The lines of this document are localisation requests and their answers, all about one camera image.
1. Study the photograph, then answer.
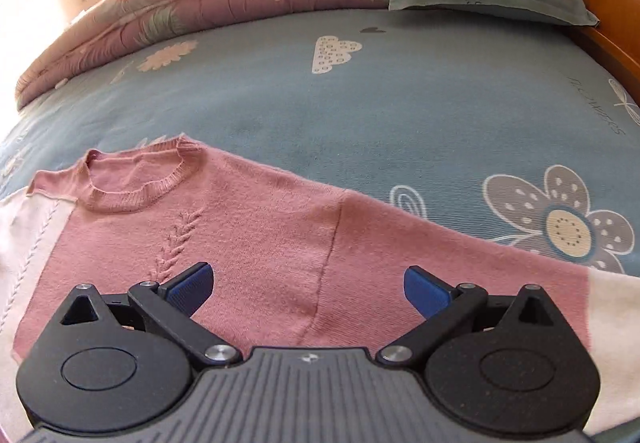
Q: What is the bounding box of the blue floral bed sheet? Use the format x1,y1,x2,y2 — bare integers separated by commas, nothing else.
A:
1,10,639,281

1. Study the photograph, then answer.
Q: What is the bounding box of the pink and cream sweater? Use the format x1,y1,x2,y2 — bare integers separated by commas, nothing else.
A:
1,136,639,442

